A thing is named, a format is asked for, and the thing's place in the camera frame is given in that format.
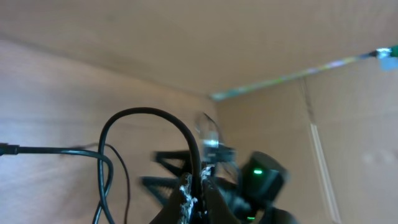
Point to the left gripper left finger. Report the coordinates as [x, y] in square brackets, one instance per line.
[179, 207]

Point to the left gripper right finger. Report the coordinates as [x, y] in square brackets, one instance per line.
[216, 210]

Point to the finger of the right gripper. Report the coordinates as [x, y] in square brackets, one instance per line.
[159, 187]
[177, 162]

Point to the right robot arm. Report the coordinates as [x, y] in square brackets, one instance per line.
[250, 199]

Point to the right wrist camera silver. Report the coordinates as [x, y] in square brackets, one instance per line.
[210, 137]

